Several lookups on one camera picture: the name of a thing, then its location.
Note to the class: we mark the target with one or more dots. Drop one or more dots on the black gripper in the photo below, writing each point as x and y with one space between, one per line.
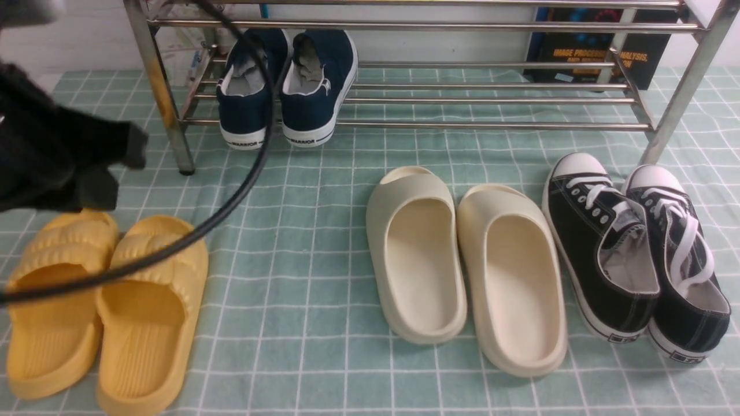
57 159

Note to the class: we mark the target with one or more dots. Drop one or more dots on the navy slip-on shoe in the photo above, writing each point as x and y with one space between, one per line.
323 68
241 92

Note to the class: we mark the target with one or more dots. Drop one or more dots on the stainless steel shoe rack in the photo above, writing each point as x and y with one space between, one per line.
638 17

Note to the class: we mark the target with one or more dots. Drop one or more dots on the right yellow slide sandal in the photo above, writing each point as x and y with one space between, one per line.
149 322

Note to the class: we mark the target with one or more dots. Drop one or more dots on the yellow slide sandal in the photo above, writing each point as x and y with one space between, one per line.
149 322
54 342

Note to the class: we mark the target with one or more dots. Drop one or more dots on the left yellow slide sandal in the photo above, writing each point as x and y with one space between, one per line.
54 342

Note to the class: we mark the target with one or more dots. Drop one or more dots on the left cream clog slipper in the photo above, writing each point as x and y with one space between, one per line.
412 239

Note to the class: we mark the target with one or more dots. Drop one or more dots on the cream clog slipper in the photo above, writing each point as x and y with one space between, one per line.
515 282
412 239

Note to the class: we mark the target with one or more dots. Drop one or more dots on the right cream clog slipper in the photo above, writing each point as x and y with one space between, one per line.
515 282

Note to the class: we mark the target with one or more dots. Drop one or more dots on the black image processing book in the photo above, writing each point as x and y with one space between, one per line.
641 53

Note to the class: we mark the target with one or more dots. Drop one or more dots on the left black canvas sneaker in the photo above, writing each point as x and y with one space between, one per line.
602 237

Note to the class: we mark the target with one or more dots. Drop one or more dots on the black canvas sneaker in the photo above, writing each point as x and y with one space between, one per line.
692 314
602 237

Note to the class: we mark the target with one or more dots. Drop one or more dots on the right black canvas sneaker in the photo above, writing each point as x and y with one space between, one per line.
692 314

